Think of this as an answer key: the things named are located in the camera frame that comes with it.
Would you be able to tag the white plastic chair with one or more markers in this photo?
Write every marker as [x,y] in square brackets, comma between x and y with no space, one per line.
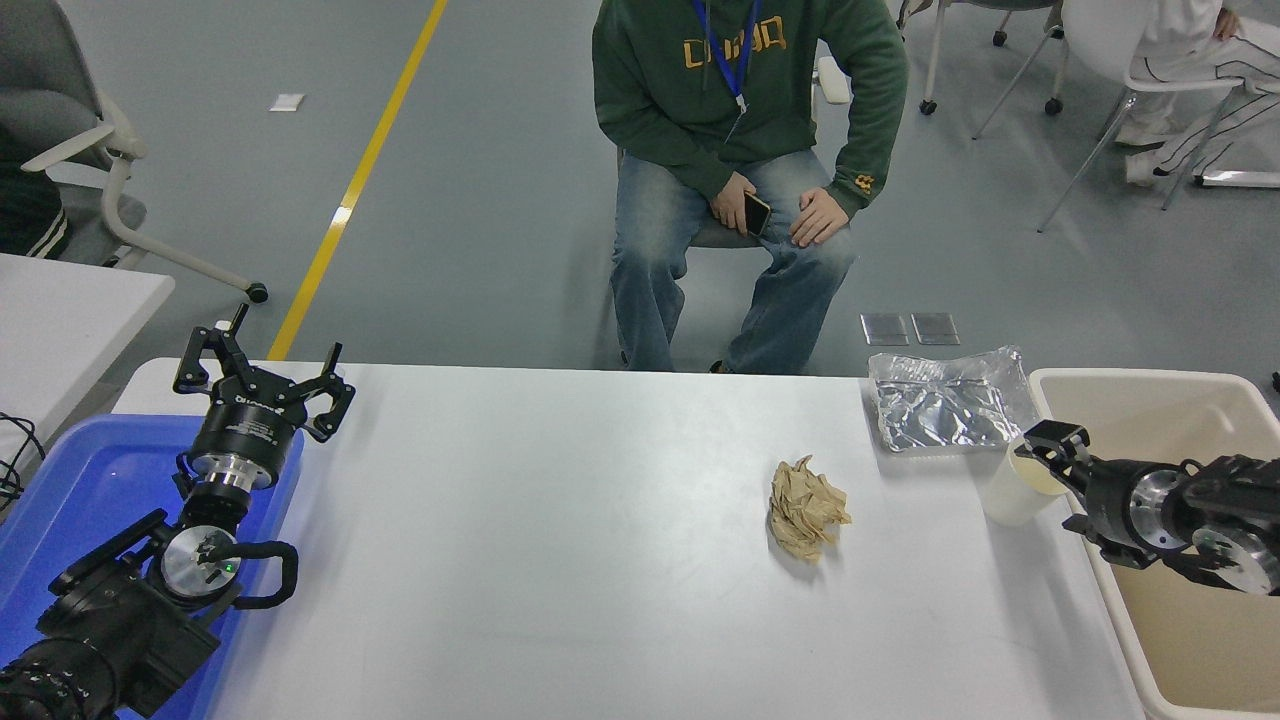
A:
[1095,40]

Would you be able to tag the tan paper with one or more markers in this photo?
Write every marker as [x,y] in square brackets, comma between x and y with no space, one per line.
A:
[805,510]

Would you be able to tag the black smartphone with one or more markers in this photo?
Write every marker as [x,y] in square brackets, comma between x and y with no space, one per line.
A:
[757,213]

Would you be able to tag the person's right hand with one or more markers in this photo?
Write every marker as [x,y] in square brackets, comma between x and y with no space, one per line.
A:
[728,205]

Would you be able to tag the white side table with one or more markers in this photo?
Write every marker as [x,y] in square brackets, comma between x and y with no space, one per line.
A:
[60,320]

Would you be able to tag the cream paper cup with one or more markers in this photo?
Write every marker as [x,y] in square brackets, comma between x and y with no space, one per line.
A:
[1010,495]

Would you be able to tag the silver foil tray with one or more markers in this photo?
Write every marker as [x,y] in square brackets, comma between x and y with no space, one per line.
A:
[940,410]

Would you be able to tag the person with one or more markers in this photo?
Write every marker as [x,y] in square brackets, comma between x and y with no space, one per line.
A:
[660,90]
[25,210]
[1180,20]

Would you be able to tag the large pale plastic bin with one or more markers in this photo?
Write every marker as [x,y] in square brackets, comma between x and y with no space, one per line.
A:
[1180,420]

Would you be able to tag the person's left hand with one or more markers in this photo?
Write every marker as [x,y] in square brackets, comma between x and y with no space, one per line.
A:
[820,215]

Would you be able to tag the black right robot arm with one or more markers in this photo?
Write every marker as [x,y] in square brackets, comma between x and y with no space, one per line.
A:
[1230,490]

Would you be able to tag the grey office chair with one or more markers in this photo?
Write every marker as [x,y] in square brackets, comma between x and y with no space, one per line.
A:
[40,60]

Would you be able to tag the metal floor plate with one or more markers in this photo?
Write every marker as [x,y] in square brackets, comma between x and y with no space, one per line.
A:
[884,329]
[935,328]

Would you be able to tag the chair with black castors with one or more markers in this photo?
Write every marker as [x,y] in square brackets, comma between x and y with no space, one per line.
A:
[927,105]

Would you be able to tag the blue plastic tray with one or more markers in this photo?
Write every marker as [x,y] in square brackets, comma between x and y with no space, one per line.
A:
[90,480]

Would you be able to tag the white table foot bar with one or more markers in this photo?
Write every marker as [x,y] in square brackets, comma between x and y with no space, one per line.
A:
[1250,179]

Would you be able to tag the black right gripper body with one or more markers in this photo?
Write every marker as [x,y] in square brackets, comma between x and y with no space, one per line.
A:
[1105,500]

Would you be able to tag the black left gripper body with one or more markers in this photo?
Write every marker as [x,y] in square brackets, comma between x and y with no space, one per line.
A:
[250,425]

